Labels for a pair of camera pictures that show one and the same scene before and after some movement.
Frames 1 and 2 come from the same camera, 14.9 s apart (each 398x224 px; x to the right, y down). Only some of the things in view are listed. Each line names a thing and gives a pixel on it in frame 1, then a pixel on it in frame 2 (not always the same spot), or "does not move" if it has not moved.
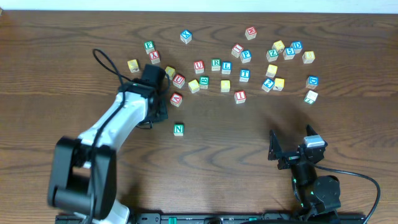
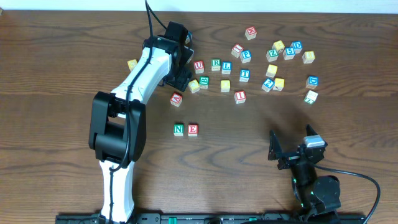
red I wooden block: [240, 96] does not move
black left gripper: [161, 111] → [181, 80]
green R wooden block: [216, 65] does not move
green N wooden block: [178, 129] does not move
